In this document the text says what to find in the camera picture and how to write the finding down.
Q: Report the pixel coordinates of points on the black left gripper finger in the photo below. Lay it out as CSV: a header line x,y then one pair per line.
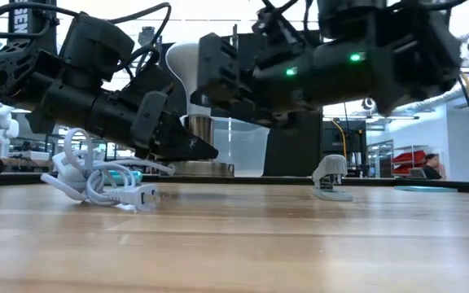
x,y
181,146

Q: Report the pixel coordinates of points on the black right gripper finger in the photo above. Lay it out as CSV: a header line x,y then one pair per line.
x,y
198,99

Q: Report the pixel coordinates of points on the brass lamp socket base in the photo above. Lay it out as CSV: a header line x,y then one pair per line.
x,y
204,169

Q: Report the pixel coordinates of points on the white lightbulb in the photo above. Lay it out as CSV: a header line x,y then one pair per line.
x,y
183,65

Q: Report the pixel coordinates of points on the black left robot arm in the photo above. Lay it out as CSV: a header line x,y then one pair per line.
x,y
18,69

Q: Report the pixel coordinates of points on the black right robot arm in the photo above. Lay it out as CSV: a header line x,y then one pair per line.
x,y
401,61

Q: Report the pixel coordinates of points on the teal calculator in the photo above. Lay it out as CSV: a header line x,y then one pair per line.
x,y
134,177

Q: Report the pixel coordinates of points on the black room divider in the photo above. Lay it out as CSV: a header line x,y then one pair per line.
x,y
295,142

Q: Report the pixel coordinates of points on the clear plastic bin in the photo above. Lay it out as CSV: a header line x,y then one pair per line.
x,y
242,146

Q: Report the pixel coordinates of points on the black equipment rack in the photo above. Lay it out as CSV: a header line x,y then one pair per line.
x,y
354,142

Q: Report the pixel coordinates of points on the grey stapler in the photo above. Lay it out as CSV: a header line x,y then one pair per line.
x,y
330,167

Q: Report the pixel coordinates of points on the shelf with red bins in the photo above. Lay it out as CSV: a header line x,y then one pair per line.
x,y
411,156

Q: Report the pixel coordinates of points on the person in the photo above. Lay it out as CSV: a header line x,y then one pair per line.
x,y
432,171

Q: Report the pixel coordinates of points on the blue sticky note pad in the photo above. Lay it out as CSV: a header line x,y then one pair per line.
x,y
426,189

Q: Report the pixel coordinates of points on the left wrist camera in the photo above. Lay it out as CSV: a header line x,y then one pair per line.
x,y
149,83

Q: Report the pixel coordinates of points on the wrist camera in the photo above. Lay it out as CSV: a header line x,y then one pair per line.
x,y
279,32
149,83

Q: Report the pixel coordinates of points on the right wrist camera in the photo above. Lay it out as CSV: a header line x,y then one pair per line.
x,y
279,32

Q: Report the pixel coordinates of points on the black aluminium table frame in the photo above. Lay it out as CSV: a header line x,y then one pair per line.
x,y
259,180

